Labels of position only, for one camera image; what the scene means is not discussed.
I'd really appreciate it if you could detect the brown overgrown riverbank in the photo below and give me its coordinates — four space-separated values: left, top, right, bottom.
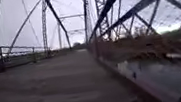
100 29 181 76

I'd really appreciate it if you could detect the metal bridge railing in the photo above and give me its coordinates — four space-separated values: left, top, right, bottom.
0 35 53 72

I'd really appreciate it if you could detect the steel truss bridge frame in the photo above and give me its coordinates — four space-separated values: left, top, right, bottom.
0 0 181 73

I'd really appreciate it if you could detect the wooden plank bridge deck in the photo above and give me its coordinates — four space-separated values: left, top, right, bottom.
0 40 160 102

